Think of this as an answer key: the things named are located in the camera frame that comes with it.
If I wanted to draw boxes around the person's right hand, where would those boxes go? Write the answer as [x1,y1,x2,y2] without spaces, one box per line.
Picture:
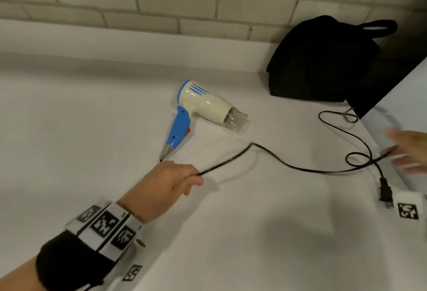
[380,128,427,175]

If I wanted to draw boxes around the person's left hand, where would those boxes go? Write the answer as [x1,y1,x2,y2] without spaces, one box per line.
[117,160,204,225]

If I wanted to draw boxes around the black power cord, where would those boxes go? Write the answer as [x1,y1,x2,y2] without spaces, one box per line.
[195,109,394,210]

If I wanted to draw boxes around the white and blue hair dryer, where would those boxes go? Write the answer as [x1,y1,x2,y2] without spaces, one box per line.
[159,79,249,163]

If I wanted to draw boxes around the black fabric bag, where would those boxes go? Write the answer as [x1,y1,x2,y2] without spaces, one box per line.
[266,15,398,103]

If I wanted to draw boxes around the person's left forearm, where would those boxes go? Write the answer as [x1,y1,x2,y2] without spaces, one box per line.
[0,255,42,291]

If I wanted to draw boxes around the black wristband with marker tags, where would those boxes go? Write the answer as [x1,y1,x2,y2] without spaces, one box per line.
[36,199,144,291]

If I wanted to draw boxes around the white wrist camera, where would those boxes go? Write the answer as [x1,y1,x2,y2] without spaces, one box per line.
[393,191,424,221]
[113,238,157,291]

